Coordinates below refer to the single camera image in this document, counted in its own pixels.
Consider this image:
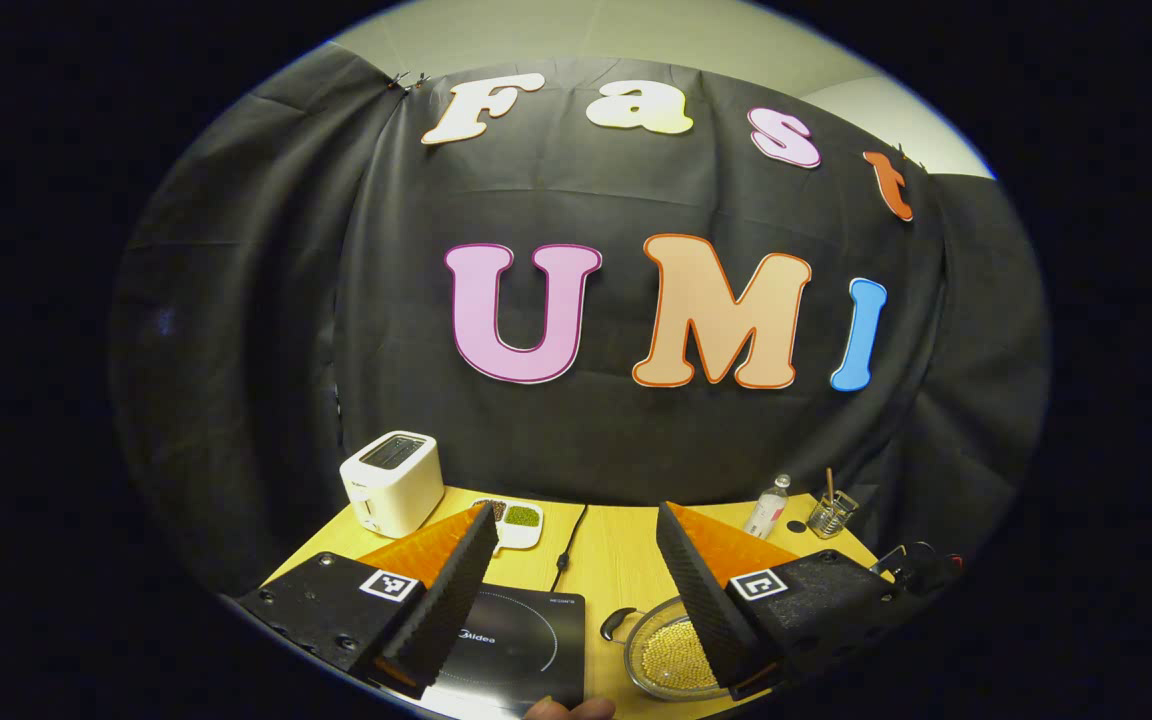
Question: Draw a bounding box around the black induction cooktop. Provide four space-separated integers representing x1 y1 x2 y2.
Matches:
431 587 587 716

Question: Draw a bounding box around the steel pot with beans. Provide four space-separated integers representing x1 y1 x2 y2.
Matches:
601 597 737 701

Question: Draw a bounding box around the black backdrop cloth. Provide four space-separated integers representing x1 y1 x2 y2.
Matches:
111 45 1052 601

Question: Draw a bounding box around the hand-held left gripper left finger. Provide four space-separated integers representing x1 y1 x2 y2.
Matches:
236 502 500 701

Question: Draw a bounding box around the black power cable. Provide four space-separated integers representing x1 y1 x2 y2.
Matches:
549 505 589 593

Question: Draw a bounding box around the glass cup with stick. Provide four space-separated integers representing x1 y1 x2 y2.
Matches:
806 468 859 541

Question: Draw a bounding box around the white toaster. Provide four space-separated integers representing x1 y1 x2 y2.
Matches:
339 430 445 539

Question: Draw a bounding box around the clear plastic bottle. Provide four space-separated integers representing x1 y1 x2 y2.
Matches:
744 474 792 541

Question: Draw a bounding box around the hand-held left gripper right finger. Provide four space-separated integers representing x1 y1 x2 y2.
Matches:
656 500 899 701

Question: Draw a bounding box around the white divided dish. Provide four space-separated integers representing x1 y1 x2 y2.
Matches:
471 497 544 551

